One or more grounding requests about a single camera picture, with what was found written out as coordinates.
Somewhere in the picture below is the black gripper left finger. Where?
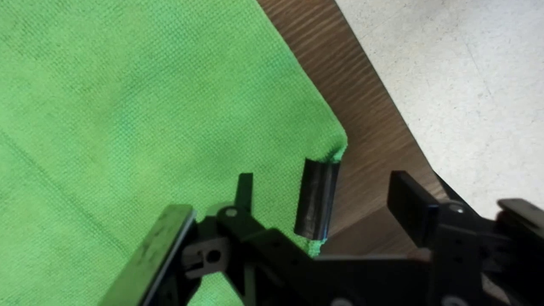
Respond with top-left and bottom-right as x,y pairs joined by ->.
98,202 -> 251,306

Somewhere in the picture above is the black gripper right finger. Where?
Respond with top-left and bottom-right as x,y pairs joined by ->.
387,168 -> 497,306

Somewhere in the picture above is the green microfiber cloth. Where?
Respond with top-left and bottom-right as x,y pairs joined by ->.
0,0 -> 348,306

